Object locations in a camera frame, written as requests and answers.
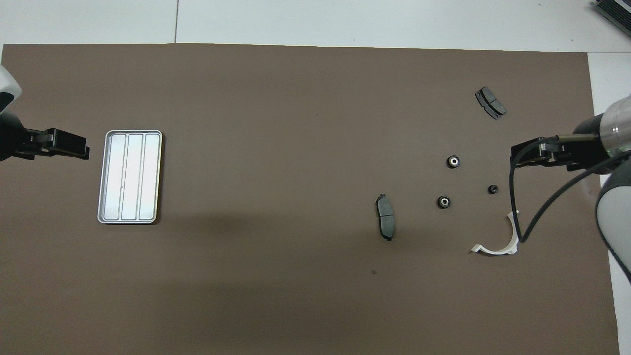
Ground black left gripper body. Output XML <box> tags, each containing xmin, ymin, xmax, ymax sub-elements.
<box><xmin>0</xmin><ymin>111</ymin><xmax>48</xmax><ymax>163</ymax></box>

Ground grey ribbed device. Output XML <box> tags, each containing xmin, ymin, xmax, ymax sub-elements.
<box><xmin>592</xmin><ymin>0</ymin><xmax>631</xmax><ymax>25</ymax></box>

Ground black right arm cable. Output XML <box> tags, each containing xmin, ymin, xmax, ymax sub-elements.
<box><xmin>508</xmin><ymin>136</ymin><xmax>631</xmax><ymax>244</ymax></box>

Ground short grey brake pad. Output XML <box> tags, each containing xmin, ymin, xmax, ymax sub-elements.
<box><xmin>475</xmin><ymin>86</ymin><xmax>507</xmax><ymax>120</ymax></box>

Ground long grey brake pad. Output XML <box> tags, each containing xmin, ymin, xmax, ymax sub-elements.
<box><xmin>376</xmin><ymin>193</ymin><xmax>396</xmax><ymax>242</ymax></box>

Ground brown paper mat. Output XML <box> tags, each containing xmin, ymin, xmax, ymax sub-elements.
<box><xmin>0</xmin><ymin>43</ymin><xmax>621</xmax><ymax>355</ymax></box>

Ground white curved plastic bracket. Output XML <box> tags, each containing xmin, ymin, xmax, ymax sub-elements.
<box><xmin>471</xmin><ymin>210</ymin><xmax>521</xmax><ymax>256</ymax></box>

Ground silver metal tray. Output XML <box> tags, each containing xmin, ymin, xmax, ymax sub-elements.
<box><xmin>97</xmin><ymin>130</ymin><xmax>164</xmax><ymax>225</ymax></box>

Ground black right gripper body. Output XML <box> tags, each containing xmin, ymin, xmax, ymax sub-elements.
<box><xmin>545</xmin><ymin>114</ymin><xmax>609</xmax><ymax>173</ymax></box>

